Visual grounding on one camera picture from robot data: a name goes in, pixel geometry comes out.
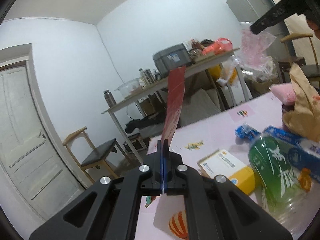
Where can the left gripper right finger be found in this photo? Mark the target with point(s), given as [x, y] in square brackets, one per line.
[216, 208]

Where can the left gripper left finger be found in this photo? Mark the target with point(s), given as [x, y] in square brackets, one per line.
[109, 208]

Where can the clear red-print plastic bag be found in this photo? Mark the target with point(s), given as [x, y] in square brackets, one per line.
[253, 48]

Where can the blue toothpaste box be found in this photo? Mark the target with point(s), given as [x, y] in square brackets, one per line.
[301, 152]

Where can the red paper wrapper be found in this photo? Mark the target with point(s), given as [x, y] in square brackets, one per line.
[176, 90]

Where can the cardboard box with trash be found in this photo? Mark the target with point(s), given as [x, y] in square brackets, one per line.
[259, 81]

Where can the wooden chair near fridge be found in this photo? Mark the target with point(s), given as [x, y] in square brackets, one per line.
[311, 71]

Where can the grey refrigerator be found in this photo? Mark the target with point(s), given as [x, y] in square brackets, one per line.
[252, 10]

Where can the white yellow medicine box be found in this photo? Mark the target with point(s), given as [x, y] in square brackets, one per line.
[221, 162]

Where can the wooden chair black seat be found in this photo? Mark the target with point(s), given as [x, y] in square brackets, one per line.
[98, 155]

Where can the green plastic bottle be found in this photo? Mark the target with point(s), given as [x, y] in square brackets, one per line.
[281, 193]

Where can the red plastic bag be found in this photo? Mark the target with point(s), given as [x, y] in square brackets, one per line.
[219, 46]

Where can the blue crumpled wrapper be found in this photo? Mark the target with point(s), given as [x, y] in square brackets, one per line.
[246, 132]

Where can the orange peel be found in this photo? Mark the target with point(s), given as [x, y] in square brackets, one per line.
[305, 179]

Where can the white panel door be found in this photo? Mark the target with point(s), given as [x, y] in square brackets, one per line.
[27, 154]

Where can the long white side table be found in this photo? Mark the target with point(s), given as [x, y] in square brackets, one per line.
[202, 66]

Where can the yellow plastic bag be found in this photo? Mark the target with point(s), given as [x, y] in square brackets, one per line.
[223, 75]

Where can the black bag on floor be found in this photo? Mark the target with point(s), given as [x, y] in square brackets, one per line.
[143, 123]

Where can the steel thermos bottle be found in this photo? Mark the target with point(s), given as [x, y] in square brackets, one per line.
[109, 98]

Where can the brown paper bag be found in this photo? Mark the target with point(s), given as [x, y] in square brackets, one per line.
[304, 119]

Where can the clear glass bowl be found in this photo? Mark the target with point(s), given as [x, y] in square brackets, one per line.
[130, 87]

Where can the grey rice cooker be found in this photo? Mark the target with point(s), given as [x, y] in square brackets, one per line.
[171, 58]

